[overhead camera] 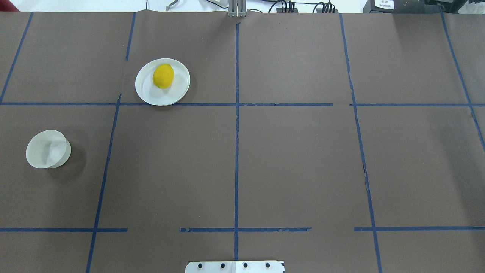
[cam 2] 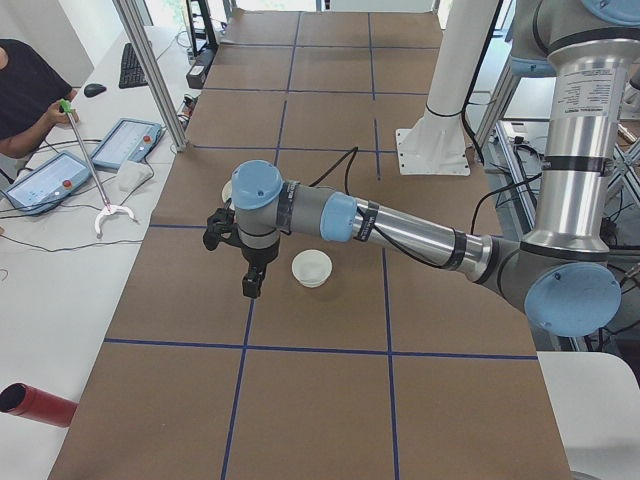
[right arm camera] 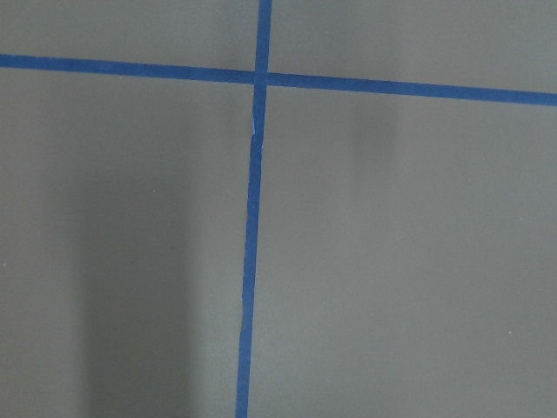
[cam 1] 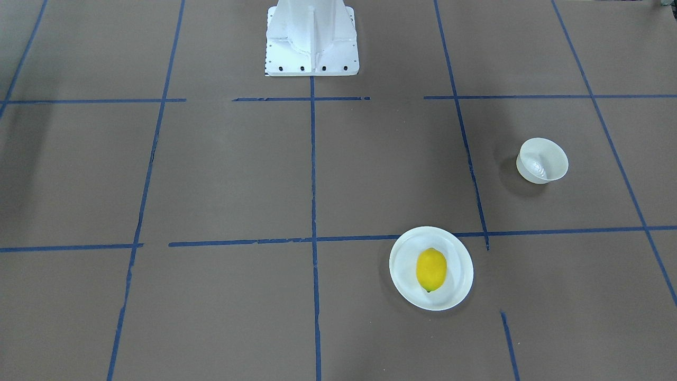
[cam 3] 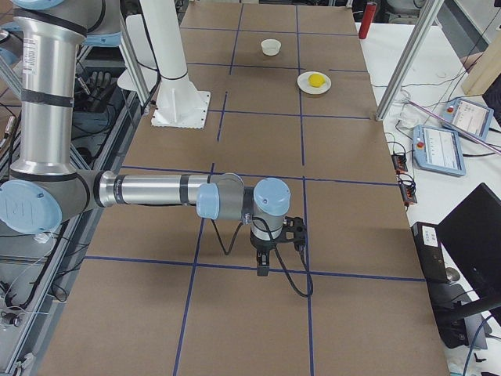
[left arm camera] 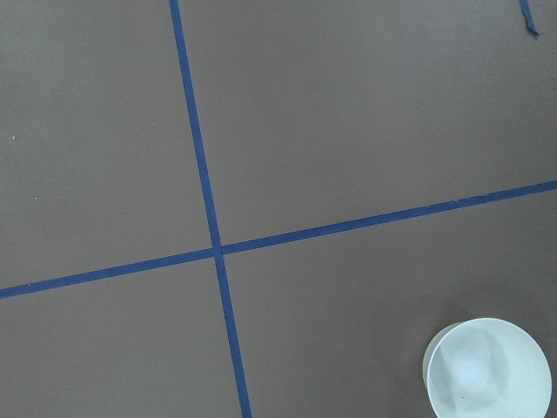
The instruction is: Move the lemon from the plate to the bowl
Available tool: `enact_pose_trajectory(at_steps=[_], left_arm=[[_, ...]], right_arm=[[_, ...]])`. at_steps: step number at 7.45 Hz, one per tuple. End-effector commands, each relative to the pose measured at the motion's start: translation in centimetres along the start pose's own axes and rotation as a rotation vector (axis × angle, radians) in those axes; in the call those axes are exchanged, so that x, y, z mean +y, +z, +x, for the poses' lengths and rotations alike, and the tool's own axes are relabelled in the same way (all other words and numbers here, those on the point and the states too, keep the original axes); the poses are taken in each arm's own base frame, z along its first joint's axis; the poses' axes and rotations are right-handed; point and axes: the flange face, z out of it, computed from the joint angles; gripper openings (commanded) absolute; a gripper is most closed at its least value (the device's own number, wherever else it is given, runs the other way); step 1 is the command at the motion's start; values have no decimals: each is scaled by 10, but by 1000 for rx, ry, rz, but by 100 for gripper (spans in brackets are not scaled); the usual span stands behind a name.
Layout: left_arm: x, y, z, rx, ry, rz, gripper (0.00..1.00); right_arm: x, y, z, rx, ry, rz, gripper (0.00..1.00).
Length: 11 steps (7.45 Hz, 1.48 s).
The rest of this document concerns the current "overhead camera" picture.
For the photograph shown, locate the black labelled equipment box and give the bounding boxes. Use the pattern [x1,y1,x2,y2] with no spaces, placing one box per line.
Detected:
[363,0,442,14]

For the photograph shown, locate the grey camera stand bracket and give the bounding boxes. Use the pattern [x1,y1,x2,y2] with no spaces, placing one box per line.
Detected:
[228,0,247,17]

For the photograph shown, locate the black power strip cables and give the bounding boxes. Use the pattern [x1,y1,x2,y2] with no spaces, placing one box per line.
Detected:
[275,0,336,14]

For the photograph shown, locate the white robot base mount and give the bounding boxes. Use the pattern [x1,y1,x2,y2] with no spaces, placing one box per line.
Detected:
[185,260,285,273]

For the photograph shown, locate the white paper bowl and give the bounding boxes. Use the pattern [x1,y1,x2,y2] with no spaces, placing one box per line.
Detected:
[25,130,72,169]

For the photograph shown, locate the white round plate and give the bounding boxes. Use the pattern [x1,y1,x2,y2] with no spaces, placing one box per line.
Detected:
[135,58,191,107]

